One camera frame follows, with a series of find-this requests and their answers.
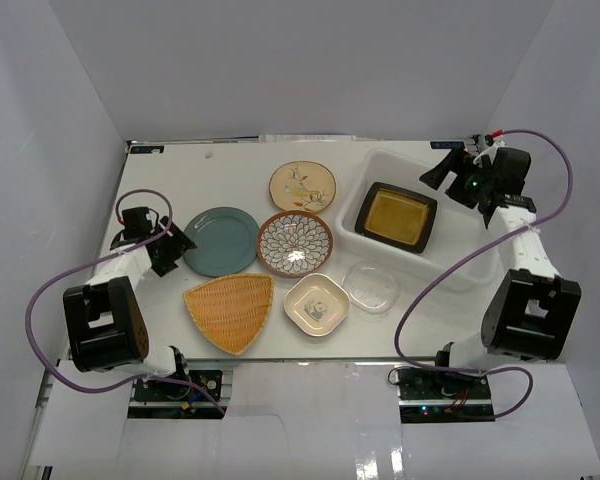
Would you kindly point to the dark square yellow plate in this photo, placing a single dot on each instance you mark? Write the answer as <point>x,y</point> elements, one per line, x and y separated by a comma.
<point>397,217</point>

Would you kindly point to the blue floral pattern bowl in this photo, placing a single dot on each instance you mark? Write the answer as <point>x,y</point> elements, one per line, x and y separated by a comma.
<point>294,243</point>

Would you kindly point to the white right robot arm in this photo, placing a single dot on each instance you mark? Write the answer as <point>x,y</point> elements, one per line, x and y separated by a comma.
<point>532,310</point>

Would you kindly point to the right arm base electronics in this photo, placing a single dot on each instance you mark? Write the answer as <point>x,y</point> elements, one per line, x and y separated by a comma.
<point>426,396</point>

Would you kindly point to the woven bamboo triangular tray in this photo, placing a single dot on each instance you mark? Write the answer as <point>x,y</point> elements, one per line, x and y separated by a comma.
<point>232,310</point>

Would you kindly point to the right blue table label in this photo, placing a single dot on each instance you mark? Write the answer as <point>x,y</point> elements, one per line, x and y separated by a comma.
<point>447,145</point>

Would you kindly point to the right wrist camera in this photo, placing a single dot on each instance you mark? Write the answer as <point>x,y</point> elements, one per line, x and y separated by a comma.
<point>486,145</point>

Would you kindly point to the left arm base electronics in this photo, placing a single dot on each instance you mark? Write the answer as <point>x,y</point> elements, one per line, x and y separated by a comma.
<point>153,400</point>

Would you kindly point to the panda square dish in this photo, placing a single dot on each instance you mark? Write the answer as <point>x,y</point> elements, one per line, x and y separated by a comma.
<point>317,305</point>

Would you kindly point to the white plastic bin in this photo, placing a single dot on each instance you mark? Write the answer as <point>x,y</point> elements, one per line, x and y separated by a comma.
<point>456,231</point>

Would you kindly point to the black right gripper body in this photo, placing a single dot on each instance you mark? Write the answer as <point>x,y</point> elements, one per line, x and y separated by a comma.
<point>470,182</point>

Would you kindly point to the beige bird motif plate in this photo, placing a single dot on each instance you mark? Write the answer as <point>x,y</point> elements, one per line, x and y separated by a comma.
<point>302,185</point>

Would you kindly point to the clear plastic dish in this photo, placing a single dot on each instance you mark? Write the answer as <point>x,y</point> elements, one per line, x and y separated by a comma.
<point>371,287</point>

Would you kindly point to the white paper sheet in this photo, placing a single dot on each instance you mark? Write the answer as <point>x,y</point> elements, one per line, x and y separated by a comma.
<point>303,138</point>

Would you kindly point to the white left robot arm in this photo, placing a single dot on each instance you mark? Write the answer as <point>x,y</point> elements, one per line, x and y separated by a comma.
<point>106,329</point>

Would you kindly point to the left blue table label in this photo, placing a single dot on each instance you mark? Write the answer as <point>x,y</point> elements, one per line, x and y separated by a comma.
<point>146,149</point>

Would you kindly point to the teal round plate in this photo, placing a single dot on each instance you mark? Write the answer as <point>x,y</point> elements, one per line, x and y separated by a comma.
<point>225,242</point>

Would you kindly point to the blue table label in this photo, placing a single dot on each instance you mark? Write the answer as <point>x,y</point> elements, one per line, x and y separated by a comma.
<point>146,149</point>
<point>447,145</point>

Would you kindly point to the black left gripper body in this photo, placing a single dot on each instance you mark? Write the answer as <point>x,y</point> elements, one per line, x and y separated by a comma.
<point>169,249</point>

